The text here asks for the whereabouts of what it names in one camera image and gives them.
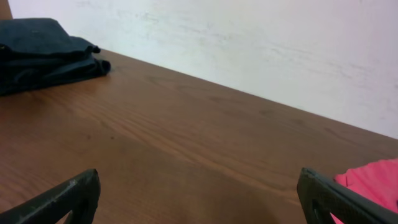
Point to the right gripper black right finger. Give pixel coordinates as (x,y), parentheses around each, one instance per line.
(323,199)

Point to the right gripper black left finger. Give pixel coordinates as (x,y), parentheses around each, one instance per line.
(76,198)

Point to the red garment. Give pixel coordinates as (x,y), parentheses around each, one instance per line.
(376,181)

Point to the navy blue shorts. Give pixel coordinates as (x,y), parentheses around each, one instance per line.
(41,38)

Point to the folded navy cloth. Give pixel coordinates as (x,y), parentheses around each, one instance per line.
(31,75)

